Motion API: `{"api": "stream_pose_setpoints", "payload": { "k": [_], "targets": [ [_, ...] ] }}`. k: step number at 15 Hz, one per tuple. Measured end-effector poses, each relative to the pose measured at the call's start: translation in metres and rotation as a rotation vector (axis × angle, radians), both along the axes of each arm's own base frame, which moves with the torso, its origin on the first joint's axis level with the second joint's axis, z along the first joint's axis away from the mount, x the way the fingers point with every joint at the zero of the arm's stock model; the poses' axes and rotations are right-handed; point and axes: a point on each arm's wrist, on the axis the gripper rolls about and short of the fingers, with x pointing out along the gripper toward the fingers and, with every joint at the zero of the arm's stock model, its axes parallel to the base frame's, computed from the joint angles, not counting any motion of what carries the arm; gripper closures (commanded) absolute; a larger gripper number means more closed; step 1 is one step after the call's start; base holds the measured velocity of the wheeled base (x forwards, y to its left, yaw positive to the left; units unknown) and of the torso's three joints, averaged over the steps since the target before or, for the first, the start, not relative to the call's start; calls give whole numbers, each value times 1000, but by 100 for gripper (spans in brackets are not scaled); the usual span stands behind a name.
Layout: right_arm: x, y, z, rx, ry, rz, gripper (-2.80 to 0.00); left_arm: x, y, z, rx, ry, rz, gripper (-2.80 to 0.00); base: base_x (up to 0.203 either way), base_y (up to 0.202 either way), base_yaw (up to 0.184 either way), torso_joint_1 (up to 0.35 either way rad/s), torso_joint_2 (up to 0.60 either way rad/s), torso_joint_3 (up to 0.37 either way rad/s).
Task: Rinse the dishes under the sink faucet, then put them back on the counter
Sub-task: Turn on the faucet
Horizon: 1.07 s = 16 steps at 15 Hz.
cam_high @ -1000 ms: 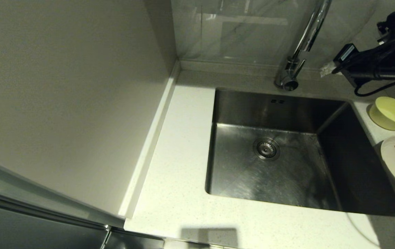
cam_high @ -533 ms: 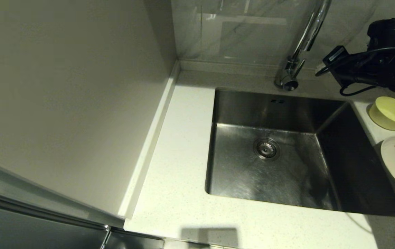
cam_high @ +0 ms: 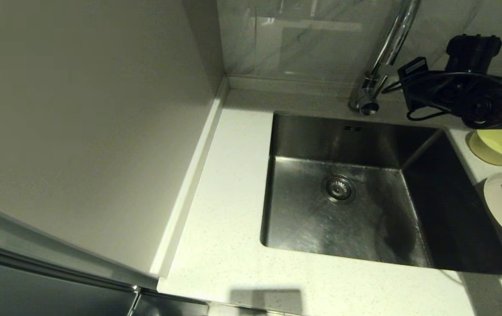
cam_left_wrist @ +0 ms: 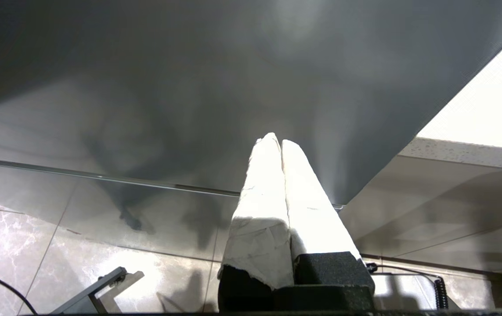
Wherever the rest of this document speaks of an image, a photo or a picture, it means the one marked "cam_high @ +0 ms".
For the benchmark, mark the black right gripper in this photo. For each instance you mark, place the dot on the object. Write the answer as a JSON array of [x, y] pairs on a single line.
[[417, 87]]

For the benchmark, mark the chrome faucet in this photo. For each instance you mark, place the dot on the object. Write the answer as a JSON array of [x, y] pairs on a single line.
[[393, 44]]

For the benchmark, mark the yellow-green bowl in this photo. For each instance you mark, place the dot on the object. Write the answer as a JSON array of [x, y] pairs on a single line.
[[499, 147]]

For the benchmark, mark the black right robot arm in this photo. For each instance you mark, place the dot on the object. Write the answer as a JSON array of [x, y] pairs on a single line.
[[474, 52]]

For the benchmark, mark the stainless steel sink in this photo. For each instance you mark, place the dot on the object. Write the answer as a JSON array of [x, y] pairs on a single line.
[[312, 228]]

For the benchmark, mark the round metal drain strainer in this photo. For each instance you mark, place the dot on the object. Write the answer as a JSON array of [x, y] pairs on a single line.
[[338, 188]]

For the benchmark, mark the white counter upstand strip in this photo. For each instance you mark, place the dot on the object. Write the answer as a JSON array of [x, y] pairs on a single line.
[[189, 184]]

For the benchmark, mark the grey cabinet door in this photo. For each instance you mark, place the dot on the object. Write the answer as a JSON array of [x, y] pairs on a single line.
[[35, 289]]

